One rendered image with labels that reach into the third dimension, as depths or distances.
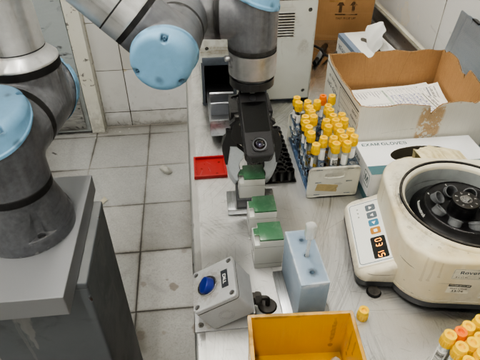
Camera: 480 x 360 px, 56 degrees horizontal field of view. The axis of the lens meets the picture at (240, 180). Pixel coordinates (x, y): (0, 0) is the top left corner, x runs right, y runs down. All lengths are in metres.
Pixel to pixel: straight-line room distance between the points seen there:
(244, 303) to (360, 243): 0.23
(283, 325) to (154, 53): 0.37
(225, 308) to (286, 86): 0.68
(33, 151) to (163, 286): 1.22
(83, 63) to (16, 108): 1.87
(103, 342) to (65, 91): 0.46
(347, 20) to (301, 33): 0.44
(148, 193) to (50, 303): 1.57
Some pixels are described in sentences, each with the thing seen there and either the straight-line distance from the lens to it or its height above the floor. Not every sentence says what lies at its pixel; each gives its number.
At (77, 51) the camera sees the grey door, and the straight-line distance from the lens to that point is 2.54.
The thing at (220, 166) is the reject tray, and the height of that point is 0.88.
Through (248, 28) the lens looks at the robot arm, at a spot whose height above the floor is 1.23.
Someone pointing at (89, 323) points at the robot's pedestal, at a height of 0.76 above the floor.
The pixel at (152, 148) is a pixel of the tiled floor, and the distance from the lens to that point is 2.56.
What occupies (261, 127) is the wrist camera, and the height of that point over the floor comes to 1.08.
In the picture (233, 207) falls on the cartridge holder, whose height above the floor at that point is 0.89.
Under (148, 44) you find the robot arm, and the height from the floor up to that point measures 1.26.
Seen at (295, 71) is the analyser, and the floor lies 0.96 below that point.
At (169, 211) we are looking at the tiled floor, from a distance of 2.15.
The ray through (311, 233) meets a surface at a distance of 0.62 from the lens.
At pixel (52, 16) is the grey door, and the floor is 0.68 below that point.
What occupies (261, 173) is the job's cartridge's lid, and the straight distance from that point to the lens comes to 0.82.
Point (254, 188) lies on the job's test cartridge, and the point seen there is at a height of 0.93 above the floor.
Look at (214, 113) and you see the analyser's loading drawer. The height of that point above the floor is 0.92.
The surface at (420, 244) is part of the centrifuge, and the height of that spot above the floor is 0.99.
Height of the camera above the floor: 1.47
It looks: 40 degrees down
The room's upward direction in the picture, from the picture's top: straight up
